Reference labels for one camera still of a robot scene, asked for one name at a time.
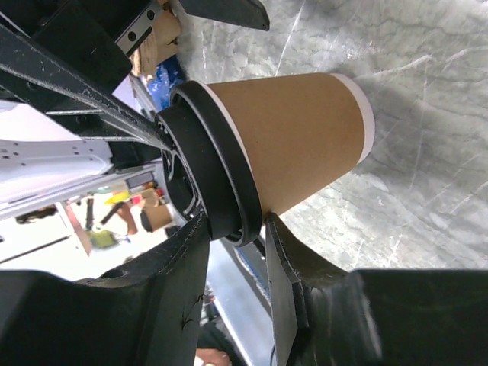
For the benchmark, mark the brown pulp cup carrier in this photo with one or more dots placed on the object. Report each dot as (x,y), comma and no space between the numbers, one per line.
(158,46)

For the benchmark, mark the brown paper coffee cup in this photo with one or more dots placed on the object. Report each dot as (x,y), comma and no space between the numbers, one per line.
(299,133)

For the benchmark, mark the black plastic cup lid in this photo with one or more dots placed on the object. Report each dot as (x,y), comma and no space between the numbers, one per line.
(205,167)

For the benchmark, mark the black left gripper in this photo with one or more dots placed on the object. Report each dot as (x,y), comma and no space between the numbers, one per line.
(66,58)

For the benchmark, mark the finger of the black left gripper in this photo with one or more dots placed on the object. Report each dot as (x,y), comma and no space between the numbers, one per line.
(244,13)

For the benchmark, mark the blue Doritos chip bag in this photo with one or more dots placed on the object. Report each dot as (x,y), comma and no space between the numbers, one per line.
(168,75)

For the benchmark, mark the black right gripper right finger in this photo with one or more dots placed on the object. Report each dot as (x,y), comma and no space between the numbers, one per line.
(323,315)

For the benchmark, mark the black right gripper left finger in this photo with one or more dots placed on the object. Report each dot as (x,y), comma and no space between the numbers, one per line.
(144,312)

